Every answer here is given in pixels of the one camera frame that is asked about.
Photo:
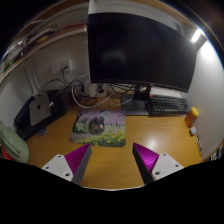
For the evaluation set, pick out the thin dark pen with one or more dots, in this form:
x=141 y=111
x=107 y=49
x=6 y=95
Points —
x=199 y=145

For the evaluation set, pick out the bright lamp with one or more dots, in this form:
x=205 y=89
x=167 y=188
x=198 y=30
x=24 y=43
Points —
x=196 y=35

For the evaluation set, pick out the wooden shelf unit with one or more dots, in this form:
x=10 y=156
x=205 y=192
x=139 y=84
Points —
x=40 y=36

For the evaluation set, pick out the white power strip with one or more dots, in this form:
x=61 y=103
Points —
x=96 y=90

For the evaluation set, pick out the pale green object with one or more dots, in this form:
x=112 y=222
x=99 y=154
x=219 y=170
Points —
x=15 y=145

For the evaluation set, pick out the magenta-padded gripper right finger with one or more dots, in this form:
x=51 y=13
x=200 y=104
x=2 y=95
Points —
x=163 y=165

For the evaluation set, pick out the transparent computer mouse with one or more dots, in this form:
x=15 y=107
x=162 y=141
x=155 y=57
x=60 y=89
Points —
x=96 y=126

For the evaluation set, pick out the silver mini computer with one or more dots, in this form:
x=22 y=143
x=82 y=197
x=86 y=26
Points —
x=40 y=109

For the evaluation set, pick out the white wall socket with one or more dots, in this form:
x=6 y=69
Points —
x=61 y=66

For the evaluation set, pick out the black box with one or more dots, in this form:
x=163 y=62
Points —
x=21 y=125

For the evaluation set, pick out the black computer monitor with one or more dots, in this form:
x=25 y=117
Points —
x=140 y=46

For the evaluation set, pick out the orange bottle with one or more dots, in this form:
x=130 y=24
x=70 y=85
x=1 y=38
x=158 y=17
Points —
x=191 y=117

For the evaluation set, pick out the flower meadow print mouse pad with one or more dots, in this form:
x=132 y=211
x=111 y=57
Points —
x=113 y=133

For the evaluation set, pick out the small white case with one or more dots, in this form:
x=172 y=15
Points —
x=192 y=131

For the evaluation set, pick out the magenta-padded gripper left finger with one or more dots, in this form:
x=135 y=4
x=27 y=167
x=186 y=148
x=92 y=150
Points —
x=63 y=166

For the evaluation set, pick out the dark keyboard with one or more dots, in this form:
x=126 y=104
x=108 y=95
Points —
x=168 y=104

